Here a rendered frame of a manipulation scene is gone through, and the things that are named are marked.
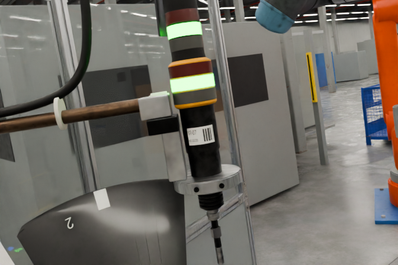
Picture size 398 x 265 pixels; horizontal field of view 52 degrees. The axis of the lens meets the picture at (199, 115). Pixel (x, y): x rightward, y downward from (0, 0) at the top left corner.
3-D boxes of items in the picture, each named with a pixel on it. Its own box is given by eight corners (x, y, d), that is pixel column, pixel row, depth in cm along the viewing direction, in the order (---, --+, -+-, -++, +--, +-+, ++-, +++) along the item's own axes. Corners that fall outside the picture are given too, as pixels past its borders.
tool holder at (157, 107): (151, 203, 38) (134, 100, 37) (158, 183, 45) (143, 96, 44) (247, 188, 38) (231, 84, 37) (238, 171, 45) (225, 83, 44)
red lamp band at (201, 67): (168, 79, 38) (166, 66, 38) (170, 79, 43) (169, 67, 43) (214, 72, 38) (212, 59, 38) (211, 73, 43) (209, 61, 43)
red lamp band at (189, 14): (165, 24, 38) (163, 11, 38) (167, 29, 42) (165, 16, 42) (200, 19, 38) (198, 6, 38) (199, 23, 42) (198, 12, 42)
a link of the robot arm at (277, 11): (300, 28, 83) (330, -21, 76) (277, 41, 75) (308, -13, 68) (270, 7, 85) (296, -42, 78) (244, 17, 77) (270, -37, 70)
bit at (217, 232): (227, 261, 43) (220, 213, 42) (222, 265, 42) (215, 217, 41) (218, 259, 43) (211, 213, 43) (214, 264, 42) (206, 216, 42)
